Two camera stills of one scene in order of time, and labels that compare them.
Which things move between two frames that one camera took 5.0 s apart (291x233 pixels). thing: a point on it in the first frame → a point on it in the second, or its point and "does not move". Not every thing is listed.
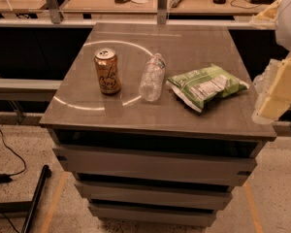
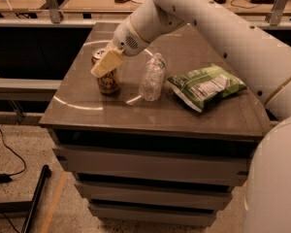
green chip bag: x=196 y=87 does not move
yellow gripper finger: x=276 y=88 → x=125 y=38
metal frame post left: x=52 y=3 does not move
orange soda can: x=108 y=70 does not move
